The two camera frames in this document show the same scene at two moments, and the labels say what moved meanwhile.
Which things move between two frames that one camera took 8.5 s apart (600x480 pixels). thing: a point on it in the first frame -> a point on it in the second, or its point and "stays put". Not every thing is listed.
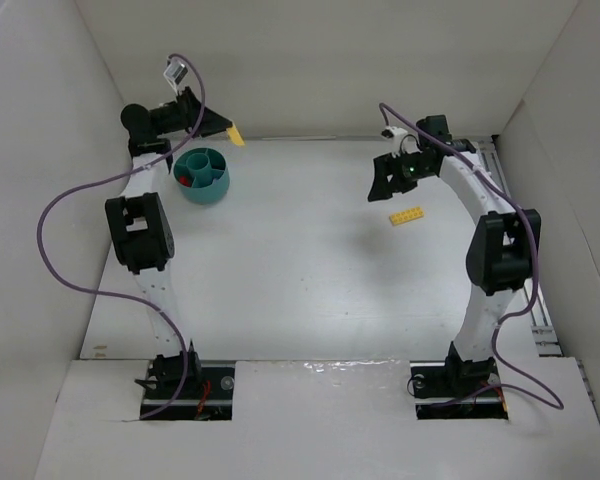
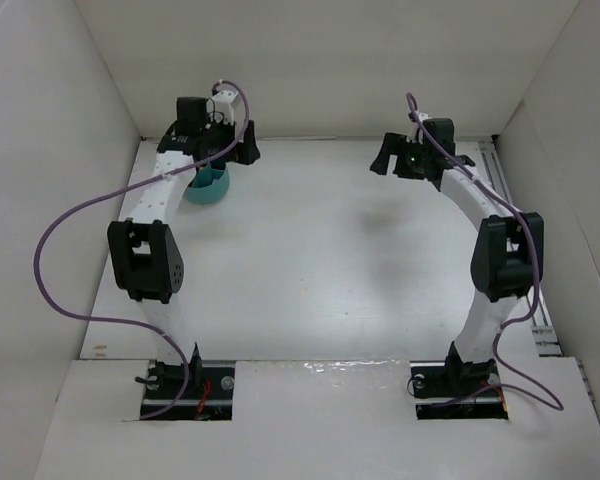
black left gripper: (190, 111) -> (228, 143)
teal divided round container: (209, 175) stays put
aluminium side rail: (489, 157) stays put
